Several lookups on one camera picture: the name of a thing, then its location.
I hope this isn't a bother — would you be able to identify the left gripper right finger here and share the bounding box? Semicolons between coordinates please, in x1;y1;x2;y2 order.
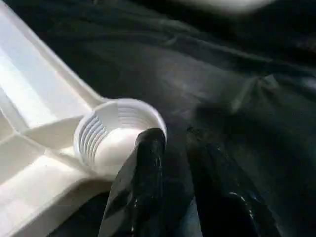
185;126;283;237

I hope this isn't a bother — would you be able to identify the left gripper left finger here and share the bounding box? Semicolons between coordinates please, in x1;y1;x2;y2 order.
97;128;168;237

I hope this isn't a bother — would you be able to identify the white plastic table top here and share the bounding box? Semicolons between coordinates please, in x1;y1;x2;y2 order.
0;0;169;237

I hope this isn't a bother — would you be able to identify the black work mat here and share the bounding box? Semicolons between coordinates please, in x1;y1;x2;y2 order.
5;0;316;237

